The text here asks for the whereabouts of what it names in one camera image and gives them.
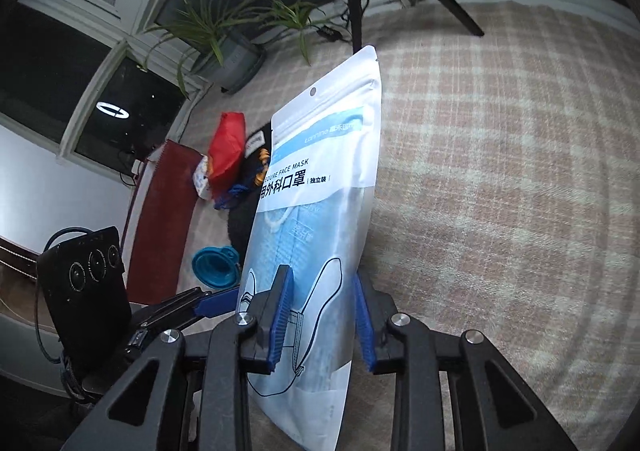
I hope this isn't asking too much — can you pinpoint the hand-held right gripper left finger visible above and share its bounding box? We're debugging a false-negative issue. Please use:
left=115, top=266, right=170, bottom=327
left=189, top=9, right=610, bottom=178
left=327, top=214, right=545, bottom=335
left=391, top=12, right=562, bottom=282
left=60, top=265, right=296, bottom=451

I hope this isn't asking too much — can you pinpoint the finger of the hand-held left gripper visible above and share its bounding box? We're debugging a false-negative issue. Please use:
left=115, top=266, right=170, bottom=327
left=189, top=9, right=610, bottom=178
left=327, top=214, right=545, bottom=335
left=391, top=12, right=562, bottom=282
left=129, top=288, right=239, bottom=333
left=145, top=287, right=216, bottom=308

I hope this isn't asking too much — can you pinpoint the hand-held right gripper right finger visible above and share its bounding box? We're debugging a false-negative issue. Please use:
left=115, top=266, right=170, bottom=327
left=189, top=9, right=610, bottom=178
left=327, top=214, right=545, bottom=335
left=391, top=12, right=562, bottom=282
left=353, top=274, right=583, bottom=451

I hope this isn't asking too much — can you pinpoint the blue face mask packet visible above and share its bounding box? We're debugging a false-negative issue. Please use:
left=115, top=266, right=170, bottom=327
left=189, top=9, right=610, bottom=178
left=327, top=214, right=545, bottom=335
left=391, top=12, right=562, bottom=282
left=235, top=45, right=383, bottom=451

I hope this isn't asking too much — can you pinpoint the white dotted tissue packet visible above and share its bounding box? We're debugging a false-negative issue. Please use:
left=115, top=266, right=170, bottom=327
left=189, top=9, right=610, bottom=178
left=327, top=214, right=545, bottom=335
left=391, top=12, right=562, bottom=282
left=195, top=156, right=214, bottom=202

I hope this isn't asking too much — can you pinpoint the blue collapsible funnel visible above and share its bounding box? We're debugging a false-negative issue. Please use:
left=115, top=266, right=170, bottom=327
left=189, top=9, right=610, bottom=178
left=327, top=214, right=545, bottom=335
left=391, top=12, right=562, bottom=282
left=192, top=245, right=242, bottom=290

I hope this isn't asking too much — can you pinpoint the black bag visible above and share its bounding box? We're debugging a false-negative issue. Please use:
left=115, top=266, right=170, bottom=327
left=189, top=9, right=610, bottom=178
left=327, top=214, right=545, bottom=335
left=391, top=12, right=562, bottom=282
left=225, top=128, right=274, bottom=257

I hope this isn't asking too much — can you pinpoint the blue mesh bag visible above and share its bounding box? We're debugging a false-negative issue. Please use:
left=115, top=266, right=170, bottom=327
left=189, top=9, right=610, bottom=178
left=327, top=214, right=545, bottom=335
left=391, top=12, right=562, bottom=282
left=214, top=182, right=251, bottom=212

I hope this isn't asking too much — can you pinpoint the red fabric pouch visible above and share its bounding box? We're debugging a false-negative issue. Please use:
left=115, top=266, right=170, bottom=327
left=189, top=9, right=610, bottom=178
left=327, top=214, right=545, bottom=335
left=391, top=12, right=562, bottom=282
left=207, top=112, right=247, bottom=192

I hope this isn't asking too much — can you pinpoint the plaid beige rug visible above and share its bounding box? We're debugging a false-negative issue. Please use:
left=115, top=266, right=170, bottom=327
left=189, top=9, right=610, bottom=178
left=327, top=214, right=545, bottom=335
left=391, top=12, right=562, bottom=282
left=175, top=0, right=640, bottom=451

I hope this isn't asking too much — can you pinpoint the grey flower pot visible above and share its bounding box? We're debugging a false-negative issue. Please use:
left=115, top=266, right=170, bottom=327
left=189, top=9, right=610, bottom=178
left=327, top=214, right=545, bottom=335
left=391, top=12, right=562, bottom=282
left=192, top=28, right=267, bottom=90

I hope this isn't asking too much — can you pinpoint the green spider plant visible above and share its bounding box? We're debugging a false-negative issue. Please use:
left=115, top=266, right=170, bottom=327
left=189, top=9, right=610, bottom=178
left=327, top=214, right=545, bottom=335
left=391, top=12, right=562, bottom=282
left=135, top=0, right=346, bottom=99

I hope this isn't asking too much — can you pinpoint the brown stitched strap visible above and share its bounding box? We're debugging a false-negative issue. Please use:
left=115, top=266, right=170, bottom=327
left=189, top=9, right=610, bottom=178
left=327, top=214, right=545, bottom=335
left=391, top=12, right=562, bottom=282
left=0, top=237, right=40, bottom=278

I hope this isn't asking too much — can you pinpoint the white window frame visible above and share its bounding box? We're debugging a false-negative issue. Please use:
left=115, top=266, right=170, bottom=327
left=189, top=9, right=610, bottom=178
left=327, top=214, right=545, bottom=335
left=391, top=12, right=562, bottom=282
left=15, top=0, right=213, bottom=164

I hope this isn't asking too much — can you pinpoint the black power strip with cable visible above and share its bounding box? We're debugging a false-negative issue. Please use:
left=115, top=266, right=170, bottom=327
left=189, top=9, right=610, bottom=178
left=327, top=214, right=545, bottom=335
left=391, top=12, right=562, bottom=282
left=320, top=0, right=406, bottom=44

